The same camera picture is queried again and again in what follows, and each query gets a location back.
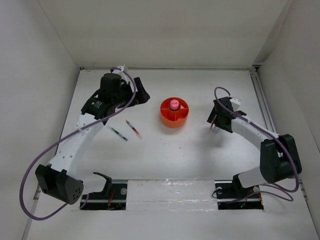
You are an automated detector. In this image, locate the green pen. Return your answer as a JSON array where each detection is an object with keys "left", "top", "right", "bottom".
[{"left": 111, "top": 127, "right": 128, "bottom": 142}]

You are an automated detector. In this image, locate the clear blue spray bottle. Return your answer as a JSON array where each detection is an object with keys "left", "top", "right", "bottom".
[{"left": 212, "top": 126, "right": 219, "bottom": 134}]

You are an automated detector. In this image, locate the orange capped red pen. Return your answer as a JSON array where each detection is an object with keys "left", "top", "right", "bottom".
[{"left": 125, "top": 120, "right": 143, "bottom": 139}]

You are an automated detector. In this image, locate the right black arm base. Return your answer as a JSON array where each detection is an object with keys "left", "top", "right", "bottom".
[{"left": 211, "top": 178, "right": 264, "bottom": 210}]

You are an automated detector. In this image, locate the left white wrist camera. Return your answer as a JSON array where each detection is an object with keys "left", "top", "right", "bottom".
[{"left": 110, "top": 65, "right": 127, "bottom": 79}]

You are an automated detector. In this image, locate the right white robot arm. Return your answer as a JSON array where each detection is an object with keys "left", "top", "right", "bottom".
[{"left": 207, "top": 97, "right": 302, "bottom": 197}]

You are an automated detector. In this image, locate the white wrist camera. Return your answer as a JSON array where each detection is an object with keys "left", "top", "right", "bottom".
[
  {"left": 230, "top": 97, "right": 241, "bottom": 112},
  {"left": 110, "top": 65, "right": 127, "bottom": 79}
]

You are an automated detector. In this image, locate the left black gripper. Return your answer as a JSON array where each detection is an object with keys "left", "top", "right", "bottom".
[{"left": 112, "top": 77, "right": 150, "bottom": 109}]

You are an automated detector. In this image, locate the orange round divided container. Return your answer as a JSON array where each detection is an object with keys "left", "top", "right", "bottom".
[{"left": 160, "top": 97, "right": 190, "bottom": 129}]

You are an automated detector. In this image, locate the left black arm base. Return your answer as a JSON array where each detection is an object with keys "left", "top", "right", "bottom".
[{"left": 79, "top": 172, "right": 128, "bottom": 211}]

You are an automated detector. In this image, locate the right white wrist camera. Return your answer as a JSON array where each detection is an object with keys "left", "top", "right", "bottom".
[{"left": 230, "top": 97, "right": 241, "bottom": 112}]

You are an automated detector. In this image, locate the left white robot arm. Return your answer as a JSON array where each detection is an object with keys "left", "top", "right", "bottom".
[{"left": 35, "top": 72, "right": 150, "bottom": 205}]

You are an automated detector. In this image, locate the pink capped glue bottle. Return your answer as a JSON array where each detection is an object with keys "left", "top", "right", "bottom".
[{"left": 169, "top": 99, "right": 180, "bottom": 111}]

